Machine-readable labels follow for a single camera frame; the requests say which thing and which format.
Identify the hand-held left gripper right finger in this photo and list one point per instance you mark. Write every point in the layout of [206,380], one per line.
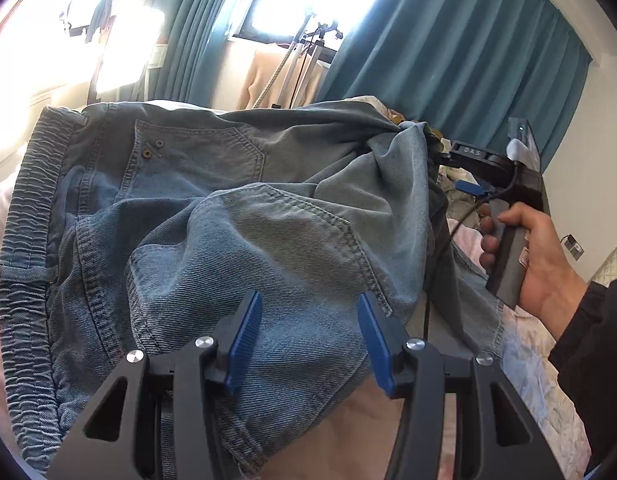
[376,345]

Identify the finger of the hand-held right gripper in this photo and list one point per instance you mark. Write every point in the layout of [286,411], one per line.
[471,188]

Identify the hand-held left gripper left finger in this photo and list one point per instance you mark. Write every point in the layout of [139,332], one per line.
[246,340]

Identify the blue denim jeans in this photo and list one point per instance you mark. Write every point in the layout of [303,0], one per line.
[188,210]

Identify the person's right forearm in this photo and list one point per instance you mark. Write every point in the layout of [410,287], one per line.
[598,370]

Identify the pile of white clothes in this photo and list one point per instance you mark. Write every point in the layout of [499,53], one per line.
[461,172]

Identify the dark hanging clothes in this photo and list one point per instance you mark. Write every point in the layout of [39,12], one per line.
[101,5]

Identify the person's right hand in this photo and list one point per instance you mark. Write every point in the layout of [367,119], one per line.
[543,270]

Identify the white quilted pillow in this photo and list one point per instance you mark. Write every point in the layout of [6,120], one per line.
[610,270]

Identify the teal curtain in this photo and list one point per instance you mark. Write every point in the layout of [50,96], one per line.
[463,50]
[198,30]

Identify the pink white bed blanket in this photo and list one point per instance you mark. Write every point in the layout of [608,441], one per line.
[528,385]

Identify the garment steamer stand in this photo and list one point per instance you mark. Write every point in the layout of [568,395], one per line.
[308,45]

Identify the window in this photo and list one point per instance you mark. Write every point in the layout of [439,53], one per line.
[288,5]

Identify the wall socket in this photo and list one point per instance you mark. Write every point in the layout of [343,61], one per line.
[572,246]

